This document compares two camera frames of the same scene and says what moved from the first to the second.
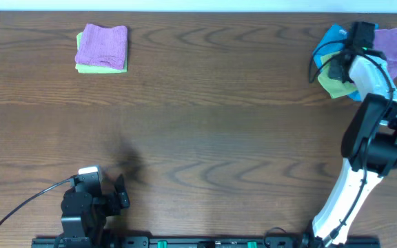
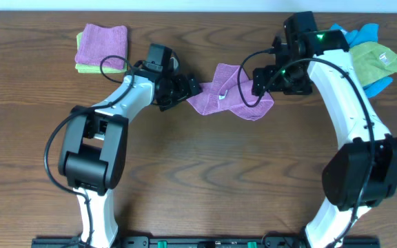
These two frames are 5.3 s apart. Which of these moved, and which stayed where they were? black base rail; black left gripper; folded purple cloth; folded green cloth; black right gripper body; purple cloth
Moved: purple cloth; black left gripper; black right gripper body
Stayed: folded green cloth; black base rail; folded purple cloth
